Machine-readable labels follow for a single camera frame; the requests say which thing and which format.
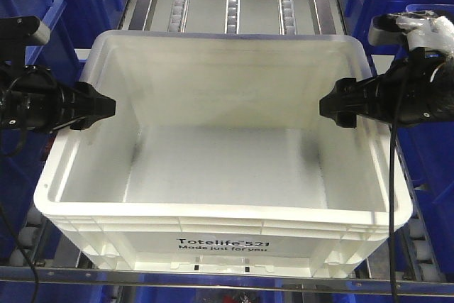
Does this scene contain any front left roller track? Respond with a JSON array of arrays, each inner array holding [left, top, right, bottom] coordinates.
[[6, 204, 48, 267]]

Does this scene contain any right black cable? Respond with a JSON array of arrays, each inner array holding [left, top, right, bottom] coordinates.
[[387, 68, 409, 303]]

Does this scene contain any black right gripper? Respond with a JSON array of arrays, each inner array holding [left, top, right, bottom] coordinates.
[[319, 55, 453, 128]]

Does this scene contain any front right roller track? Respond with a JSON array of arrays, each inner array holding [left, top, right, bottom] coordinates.
[[402, 218, 444, 282]]

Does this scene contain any right blue bin near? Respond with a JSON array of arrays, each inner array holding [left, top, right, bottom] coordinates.
[[385, 4, 454, 211]]

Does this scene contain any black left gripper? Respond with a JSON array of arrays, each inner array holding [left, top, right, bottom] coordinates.
[[1, 65, 116, 132]]

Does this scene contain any white plastic tote bin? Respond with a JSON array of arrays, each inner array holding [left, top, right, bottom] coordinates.
[[32, 29, 414, 280]]

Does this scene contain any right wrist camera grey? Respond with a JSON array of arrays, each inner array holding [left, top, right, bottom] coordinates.
[[367, 10, 453, 55]]

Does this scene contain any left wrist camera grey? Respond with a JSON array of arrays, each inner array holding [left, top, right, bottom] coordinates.
[[1, 16, 50, 69]]

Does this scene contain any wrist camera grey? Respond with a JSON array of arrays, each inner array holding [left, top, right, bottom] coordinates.
[[1, 16, 50, 69], [367, 10, 453, 55]]

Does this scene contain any left blue bin near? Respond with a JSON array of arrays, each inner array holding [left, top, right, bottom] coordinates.
[[0, 0, 83, 261]]

